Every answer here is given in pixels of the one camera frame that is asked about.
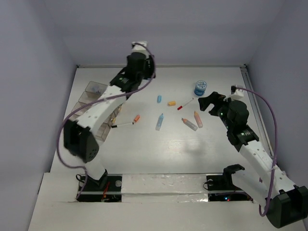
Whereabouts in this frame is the red tipped white pen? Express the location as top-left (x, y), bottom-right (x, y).
top-left (177, 98), bottom-right (194, 110)

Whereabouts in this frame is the clear grey highlighter marker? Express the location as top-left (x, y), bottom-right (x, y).
top-left (181, 118), bottom-right (198, 131)

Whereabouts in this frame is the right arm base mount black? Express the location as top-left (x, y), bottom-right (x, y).
top-left (203, 164), bottom-right (253, 202)

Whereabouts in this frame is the orange highlighter marker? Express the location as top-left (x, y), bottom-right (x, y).
top-left (194, 111), bottom-right (203, 128)

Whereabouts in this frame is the blue marker cap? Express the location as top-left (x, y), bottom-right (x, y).
top-left (157, 95), bottom-right (162, 103)

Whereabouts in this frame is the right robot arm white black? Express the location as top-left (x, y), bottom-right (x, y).
top-left (198, 90), bottom-right (308, 228)

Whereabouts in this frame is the blue slime jar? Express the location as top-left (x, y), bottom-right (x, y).
top-left (194, 80), bottom-right (207, 96)

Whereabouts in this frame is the blue highlighter marker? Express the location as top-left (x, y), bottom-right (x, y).
top-left (155, 114), bottom-right (164, 131)

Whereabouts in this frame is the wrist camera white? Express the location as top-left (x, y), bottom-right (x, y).
top-left (223, 85), bottom-right (244, 102)
top-left (131, 41), bottom-right (148, 52)

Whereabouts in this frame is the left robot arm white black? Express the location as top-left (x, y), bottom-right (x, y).
top-left (64, 52), bottom-right (155, 190)

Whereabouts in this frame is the aluminium rail right side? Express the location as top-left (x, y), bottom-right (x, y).
top-left (240, 64), bottom-right (274, 159)

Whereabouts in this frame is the yellow marker cap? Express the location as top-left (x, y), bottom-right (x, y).
top-left (167, 101), bottom-right (176, 106)

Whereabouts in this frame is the black white pen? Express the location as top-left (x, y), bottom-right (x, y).
top-left (111, 122), bottom-right (135, 128)

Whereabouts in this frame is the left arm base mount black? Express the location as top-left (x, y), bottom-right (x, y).
top-left (76, 171), bottom-right (122, 203)

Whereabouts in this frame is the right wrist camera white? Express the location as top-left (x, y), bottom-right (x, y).
top-left (223, 85), bottom-right (244, 102)

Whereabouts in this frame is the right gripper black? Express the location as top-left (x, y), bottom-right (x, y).
top-left (198, 91), bottom-right (238, 130)

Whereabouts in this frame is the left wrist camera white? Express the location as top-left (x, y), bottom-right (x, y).
top-left (131, 41), bottom-right (148, 52)

